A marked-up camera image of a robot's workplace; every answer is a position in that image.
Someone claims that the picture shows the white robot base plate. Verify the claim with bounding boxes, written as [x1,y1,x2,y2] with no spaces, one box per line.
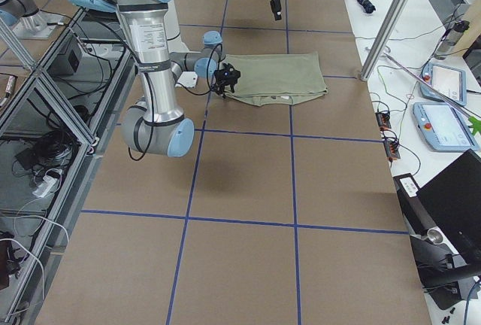
[165,41,200,89]

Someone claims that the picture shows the folded dark blue umbrella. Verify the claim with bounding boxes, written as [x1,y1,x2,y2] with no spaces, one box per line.
[356,0,376,14]

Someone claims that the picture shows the white power strip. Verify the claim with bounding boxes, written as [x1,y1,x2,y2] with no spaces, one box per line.
[32,175,59,198]

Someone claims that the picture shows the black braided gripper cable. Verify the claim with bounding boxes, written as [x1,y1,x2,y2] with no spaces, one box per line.
[127,41,226,163]

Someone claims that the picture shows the teach pendant tablet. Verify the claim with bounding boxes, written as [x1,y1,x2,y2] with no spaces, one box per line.
[420,62,467,106]
[413,102,480,153]

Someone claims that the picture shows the near teach pendant tablet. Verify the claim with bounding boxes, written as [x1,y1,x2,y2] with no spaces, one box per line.
[413,102,480,153]

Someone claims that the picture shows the black laptop computer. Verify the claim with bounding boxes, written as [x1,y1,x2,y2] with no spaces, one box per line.
[417,149,480,263]

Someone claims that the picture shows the olive green long-sleeve shirt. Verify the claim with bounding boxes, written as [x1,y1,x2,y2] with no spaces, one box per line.
[224,52,328,107]

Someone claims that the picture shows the black box with label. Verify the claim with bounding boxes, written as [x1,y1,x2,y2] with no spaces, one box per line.
[393,174,436,235]

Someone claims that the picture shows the metal reacher grabber tool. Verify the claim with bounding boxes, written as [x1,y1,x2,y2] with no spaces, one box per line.
[366,45,481,134]

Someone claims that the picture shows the far teach pendant tablet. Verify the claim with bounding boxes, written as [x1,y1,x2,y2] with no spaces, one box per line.
[420,62,467,106]

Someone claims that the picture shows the aluminium frame post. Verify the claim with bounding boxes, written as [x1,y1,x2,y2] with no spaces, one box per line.
[359,0,408,81]

